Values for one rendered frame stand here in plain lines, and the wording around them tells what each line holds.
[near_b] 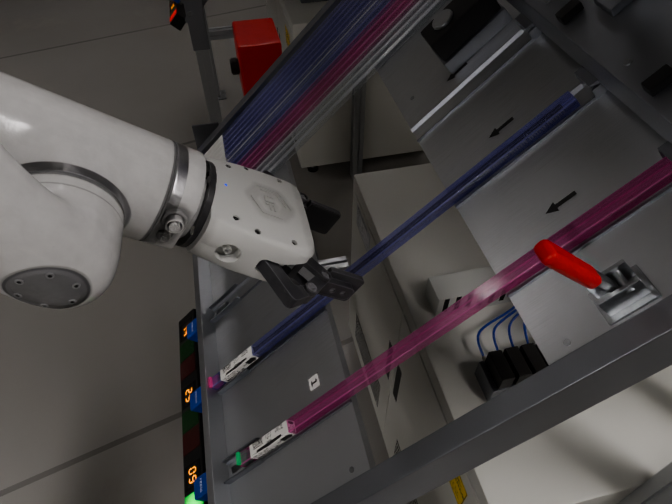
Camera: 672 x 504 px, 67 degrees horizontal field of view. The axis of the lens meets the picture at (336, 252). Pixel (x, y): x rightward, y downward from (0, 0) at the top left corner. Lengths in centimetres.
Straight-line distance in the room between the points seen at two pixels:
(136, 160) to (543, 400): 33
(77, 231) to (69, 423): 129
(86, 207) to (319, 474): 32
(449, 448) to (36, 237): 32
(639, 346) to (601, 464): 44
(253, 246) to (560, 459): 54
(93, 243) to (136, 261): 154
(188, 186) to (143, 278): 142
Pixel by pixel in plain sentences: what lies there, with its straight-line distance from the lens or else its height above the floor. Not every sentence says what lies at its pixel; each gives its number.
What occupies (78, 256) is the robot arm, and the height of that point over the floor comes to 109.
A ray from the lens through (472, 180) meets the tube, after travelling 50.
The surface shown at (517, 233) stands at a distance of 46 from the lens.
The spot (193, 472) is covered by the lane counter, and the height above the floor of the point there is 66.
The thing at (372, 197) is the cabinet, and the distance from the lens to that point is 105.
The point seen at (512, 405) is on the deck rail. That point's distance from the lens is 41.
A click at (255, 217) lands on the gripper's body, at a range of 42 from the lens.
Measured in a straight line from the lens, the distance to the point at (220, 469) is 63.
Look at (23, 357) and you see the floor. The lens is 178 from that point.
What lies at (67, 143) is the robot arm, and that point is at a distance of 38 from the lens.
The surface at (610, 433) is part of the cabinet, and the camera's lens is 84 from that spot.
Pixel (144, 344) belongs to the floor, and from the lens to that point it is 165.
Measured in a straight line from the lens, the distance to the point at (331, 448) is 52.
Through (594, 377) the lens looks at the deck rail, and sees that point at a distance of 40.
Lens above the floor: 131
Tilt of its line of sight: 47 degrees down
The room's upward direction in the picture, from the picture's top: straight up
